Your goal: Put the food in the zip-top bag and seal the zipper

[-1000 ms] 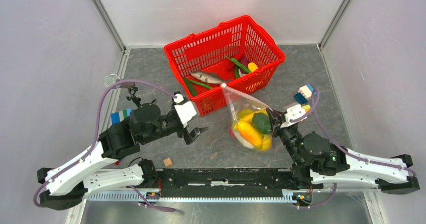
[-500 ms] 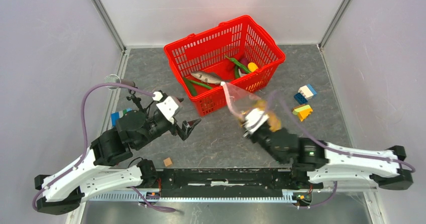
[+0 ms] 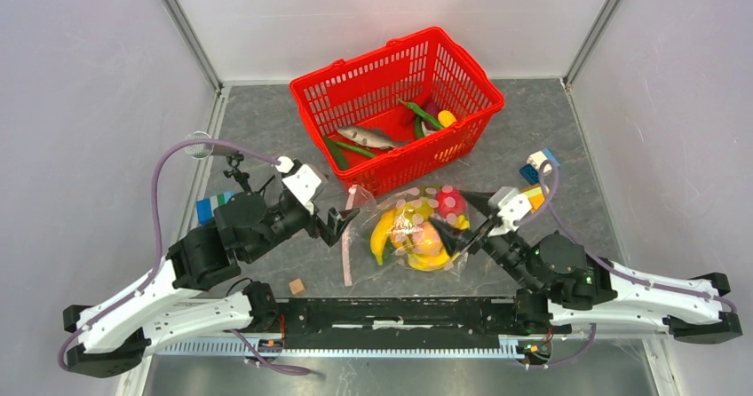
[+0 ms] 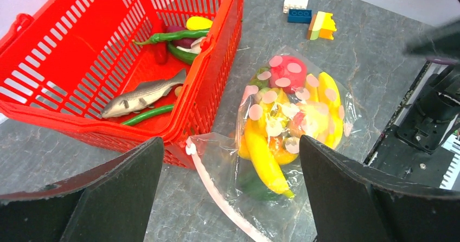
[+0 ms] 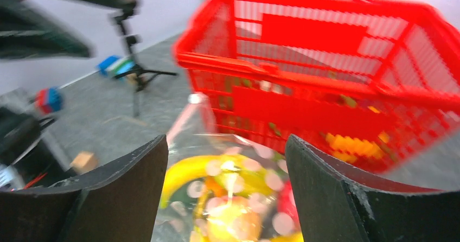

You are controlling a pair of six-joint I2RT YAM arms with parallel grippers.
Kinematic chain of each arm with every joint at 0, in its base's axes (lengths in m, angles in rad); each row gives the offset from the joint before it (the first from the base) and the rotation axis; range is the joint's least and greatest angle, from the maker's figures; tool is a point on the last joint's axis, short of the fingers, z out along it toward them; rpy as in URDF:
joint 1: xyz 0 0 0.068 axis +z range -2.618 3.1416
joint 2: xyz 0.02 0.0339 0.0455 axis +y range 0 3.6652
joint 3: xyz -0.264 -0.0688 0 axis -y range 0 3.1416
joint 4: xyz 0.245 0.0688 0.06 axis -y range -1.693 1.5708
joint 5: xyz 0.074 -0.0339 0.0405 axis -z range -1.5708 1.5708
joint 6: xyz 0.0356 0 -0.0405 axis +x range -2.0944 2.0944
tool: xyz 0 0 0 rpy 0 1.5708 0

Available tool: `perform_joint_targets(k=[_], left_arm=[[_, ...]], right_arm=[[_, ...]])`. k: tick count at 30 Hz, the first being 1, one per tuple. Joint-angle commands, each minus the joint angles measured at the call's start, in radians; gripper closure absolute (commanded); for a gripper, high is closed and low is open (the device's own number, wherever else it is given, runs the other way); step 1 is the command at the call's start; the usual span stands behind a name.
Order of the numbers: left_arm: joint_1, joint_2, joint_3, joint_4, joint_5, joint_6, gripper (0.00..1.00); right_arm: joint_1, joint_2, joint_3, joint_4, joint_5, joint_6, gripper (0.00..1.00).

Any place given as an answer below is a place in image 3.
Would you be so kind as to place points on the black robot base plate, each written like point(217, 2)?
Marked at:
point(395, 323)

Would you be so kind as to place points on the long green toy chili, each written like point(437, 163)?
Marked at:
point(355, 149)

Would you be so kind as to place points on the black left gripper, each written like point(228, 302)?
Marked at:
point(332, 230)

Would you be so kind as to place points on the yellow toy lemon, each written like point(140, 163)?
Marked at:
point(446, 118)

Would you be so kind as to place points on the red plastic basket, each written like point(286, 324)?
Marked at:
point(428, 68)

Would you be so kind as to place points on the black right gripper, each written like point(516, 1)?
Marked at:
point(455, 239)

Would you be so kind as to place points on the silver mesh microphone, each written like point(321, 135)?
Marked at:
point(199, 150)

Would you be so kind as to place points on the blue green white block stack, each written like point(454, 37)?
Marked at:
point(205, 207)

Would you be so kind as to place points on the orange yellow toy mango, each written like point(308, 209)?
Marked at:
point(426, 240)

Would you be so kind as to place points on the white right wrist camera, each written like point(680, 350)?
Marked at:
point(512, 207)

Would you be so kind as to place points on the dark blue toy block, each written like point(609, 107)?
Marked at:
point(530, 174)

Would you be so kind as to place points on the grey toy fish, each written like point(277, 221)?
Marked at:
point(371, 138)

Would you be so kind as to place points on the yellow toy banana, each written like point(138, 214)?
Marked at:
point(380, 242)

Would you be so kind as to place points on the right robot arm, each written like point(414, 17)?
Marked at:
point(562, 285)

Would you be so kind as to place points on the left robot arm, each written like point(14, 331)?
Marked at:
point(113, 337)

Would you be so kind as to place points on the clear zip top bag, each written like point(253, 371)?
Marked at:
point(413, 206)

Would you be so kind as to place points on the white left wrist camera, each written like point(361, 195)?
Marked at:
point(303, 180)

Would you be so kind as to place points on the red toy apple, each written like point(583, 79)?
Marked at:
point(449, 201)

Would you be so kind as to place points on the white blue toy block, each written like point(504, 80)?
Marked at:
point(543, 161)

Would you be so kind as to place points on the dark green toy cucumber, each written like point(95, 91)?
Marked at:
point(336, 153)

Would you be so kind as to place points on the small wooden cube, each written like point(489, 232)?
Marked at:
point(297, 287)

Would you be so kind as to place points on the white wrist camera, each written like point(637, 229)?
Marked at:
point(303, 180)
point(512, 207)

